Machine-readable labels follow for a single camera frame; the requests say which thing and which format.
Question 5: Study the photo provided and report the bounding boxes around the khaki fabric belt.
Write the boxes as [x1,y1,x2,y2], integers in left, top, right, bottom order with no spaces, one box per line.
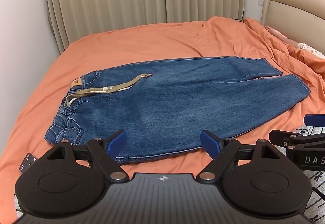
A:
[65,73,154,107]

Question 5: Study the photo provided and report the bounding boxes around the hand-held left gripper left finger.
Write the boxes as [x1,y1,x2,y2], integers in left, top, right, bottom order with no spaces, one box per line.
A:
[48,129,129,182]

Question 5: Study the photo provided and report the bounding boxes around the beige padded headboard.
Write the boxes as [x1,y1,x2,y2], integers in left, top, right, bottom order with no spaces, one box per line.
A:
[261,0,325,45]

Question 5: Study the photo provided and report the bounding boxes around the orange bed sheet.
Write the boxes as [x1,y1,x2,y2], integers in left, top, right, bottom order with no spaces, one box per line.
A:
[0,16,325,189]

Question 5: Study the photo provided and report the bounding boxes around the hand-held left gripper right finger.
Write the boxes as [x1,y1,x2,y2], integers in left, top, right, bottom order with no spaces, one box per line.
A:
[196,129,283,182]

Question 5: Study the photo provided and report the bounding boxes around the black smartphone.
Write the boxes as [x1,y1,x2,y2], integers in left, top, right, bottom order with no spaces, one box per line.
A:
[19,153,39,173]

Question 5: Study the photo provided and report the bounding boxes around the floral white cloth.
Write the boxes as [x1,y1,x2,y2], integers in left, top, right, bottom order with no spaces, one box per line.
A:
[297,43,325,59]

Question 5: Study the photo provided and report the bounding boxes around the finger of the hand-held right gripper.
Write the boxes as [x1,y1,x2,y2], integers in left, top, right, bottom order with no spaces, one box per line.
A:
[304,114,325,128]
[269,129,325,150]

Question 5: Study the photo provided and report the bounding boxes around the pale pink pillow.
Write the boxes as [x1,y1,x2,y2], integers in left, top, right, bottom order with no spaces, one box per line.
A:
[265,25,298,45]

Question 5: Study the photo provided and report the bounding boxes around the blue denim pants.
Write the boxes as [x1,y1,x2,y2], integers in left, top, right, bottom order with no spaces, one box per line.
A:
[45,56,311,163]

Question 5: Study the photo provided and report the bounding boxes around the grey printed clothing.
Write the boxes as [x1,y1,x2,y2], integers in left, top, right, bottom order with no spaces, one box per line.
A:
[295,124,325,224]

